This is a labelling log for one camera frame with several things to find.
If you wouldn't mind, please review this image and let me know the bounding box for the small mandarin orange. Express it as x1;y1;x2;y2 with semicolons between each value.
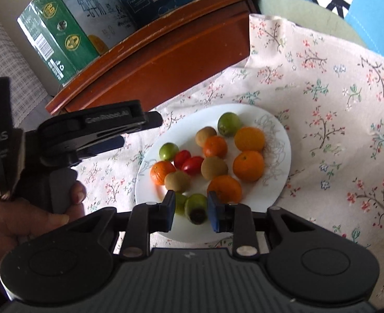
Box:
150;161;177;186
203;136;228;159

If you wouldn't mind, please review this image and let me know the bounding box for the wooden headboard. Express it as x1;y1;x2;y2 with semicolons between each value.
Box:
45;0;261;115

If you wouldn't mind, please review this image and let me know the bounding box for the red cherry tomato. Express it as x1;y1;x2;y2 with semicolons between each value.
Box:
181;156;205;175
174;150;192;169

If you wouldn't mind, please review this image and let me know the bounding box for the white plate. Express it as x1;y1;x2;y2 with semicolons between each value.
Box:
135;104;292;243

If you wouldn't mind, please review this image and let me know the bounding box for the floral tablecloth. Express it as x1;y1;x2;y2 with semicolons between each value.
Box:
71;13;384;300

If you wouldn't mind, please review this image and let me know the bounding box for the pale green bedsheet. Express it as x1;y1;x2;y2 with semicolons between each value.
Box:
257;0;369;49

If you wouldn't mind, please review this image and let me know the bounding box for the green carton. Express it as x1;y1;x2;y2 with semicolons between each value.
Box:
17;0;137;83

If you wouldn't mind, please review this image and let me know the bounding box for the person's left hand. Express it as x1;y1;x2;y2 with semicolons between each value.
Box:
0;180;88;258

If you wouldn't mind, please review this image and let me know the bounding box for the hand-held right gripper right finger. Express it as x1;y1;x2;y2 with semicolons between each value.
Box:
206;191;316;257

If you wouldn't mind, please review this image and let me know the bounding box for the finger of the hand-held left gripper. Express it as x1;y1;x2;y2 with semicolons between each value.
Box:
76;136;126;162
144;111;164;128

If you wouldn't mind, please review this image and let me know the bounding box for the blue printed cloth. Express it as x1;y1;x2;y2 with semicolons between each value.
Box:
226;0;384;66

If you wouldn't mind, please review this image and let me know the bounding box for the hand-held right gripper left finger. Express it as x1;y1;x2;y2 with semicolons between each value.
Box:
68;190;176;257

